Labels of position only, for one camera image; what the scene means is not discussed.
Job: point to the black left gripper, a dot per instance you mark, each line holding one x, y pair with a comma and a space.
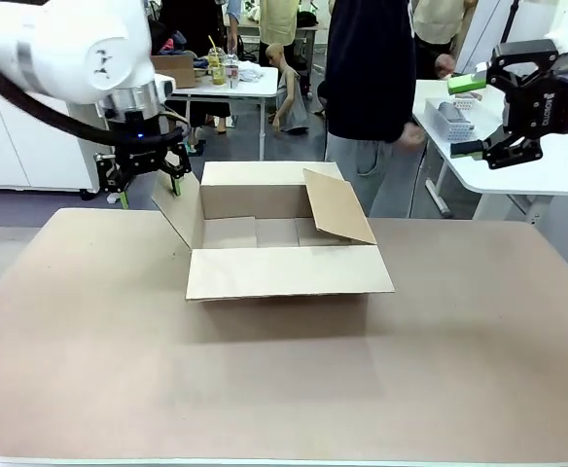
140, 143

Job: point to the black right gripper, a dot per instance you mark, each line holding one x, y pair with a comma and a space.
551, 102

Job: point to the brown cardboard shipping box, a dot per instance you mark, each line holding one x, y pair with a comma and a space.
284, 272

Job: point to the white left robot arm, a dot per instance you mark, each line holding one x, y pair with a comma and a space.
60, 44

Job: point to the small brown cardboard box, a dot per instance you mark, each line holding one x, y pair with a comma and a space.
174, 70

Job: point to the person's left hand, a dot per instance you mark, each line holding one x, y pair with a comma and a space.
414, 136

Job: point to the grey item in basket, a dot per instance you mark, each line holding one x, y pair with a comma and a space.
451, 113

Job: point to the white perforated plastic basket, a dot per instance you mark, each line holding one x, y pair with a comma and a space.
451, 126

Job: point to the white side table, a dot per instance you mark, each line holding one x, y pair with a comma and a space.
464, 160

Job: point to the bystander in cream shirt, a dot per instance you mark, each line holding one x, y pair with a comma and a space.
439, 34

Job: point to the plastic cup with yellow straw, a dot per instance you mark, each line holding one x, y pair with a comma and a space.
217, 68

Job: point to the white cabinet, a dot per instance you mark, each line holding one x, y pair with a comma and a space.
16, 146

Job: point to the clear plastic bottle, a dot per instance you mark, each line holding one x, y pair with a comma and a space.
232, 68

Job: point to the white background table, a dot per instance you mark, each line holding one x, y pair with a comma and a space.
250, 82

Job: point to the bystander in black clothes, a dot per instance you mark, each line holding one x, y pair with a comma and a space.
191, 29

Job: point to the person in dark sweatshirt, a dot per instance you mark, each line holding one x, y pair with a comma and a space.
366, 73

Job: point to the bald child mannequin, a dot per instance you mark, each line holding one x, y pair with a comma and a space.
289, 97

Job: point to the bystander in pale yellow top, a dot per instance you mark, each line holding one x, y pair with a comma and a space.
289, 19

